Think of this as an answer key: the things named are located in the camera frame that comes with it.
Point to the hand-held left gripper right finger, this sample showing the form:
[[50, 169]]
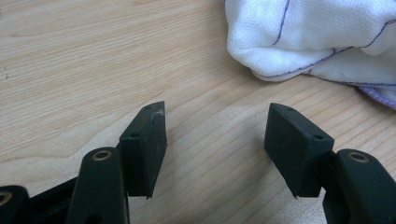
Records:
[[295, 155]]

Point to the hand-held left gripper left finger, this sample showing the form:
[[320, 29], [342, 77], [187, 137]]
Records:
[[143, 155]]

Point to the white cloth with purple trim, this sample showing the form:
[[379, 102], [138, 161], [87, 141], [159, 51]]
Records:
[[305, 34]]

